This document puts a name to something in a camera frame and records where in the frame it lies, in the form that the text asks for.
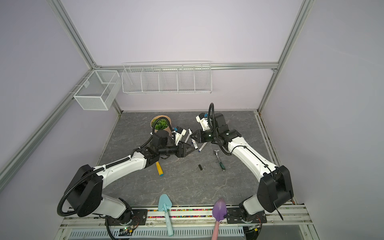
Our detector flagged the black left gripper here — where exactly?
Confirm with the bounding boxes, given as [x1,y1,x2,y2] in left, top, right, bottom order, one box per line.
[158,139,196,158]

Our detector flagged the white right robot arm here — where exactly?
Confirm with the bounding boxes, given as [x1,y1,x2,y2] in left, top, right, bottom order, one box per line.
[192,113,294,216]

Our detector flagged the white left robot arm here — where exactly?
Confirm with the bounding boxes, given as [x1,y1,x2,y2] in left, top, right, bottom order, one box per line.
[57,127,195,223]

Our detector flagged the beige faceted plant pot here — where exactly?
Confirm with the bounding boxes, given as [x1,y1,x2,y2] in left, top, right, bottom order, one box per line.
[151,115,172,135]

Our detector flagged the green artificial plant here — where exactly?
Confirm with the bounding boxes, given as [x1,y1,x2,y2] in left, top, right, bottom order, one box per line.
[151,119,169,130]

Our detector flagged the teal garden trowel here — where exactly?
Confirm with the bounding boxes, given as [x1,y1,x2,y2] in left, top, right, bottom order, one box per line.
[158,194,174,237]

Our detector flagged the purple garden trowel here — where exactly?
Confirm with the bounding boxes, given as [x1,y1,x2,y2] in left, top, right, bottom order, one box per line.
[211,198,227,240]

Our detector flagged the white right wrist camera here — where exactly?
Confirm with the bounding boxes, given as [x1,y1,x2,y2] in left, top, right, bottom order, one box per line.
[196,113,211,131]

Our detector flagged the teal fork yellow handle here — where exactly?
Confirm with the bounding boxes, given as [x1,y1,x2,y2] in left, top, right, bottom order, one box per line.
[156,162,164,176]

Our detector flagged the white wire wall shelf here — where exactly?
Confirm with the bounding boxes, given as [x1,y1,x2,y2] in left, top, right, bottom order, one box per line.
[122,61,213,94]

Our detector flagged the white mesh wall basket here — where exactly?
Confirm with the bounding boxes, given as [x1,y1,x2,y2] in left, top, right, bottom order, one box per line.
[74,70,122,111]

